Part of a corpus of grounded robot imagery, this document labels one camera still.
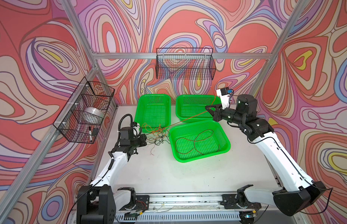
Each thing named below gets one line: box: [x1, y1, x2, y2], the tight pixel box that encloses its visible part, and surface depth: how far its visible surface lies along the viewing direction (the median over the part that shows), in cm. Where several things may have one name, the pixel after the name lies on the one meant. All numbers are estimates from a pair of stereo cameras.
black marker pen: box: [88, 126, 93, 142], surface depth 73 cm
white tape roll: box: [83, 106, 105, 124], surface depth 73 cm
